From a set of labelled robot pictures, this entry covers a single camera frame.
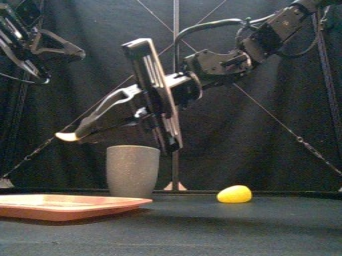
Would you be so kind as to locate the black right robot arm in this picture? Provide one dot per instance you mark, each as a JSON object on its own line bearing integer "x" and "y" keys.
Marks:
{"x": 271, "y": 31}

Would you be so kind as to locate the grey vertical frame pole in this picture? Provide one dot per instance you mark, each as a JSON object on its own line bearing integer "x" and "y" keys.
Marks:
{"x": 175, "y": 166}

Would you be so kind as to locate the yellow chip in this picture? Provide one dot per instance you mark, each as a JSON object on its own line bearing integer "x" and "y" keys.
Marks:
{"x": 234, "y": 194}

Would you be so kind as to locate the pink plate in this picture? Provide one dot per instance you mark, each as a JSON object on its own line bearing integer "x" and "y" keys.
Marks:
{"x": 67, "y": 206}

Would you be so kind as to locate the pale frame foot bracket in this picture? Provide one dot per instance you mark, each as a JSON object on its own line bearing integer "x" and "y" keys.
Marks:
{"x": 6, "y": 183}

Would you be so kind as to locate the grey speckled cup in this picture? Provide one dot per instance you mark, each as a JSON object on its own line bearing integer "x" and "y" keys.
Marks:
{"x": 133, "y": 171}

